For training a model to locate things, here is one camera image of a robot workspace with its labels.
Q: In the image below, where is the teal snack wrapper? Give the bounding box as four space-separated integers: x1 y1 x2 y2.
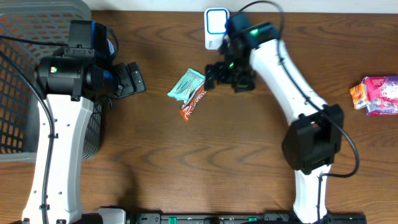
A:
167 68 205 103

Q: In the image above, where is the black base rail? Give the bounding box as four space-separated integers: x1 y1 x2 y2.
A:
99 212 368 224

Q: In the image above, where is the orange tissue pack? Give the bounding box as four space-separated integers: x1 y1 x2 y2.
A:
349 83 369 110

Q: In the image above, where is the orange brown snack bag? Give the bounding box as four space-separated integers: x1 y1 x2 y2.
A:
180 82 206 121

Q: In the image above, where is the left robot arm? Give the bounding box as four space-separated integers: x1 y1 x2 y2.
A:
21 20 146 224

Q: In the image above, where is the red purple pad package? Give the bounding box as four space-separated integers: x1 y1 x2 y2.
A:
362 75 397 116

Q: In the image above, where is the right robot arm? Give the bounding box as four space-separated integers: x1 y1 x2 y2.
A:
204 8 343 223

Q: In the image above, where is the grey plastic mesh basket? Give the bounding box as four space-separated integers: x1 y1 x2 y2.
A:
1 0 91 162

